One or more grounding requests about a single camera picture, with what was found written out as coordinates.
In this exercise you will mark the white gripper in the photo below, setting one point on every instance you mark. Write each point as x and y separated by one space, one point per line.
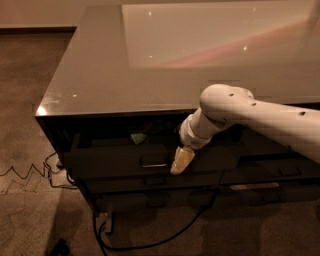
190 136

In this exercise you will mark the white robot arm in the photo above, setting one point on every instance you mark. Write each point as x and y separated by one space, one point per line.
222 106

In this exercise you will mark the grey drawer cabinet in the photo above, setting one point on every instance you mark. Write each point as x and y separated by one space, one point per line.
142 68

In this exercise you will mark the green snack bag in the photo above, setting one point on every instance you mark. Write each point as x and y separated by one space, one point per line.
138 138

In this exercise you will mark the black plug on floor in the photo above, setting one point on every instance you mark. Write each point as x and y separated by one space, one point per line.
61 249

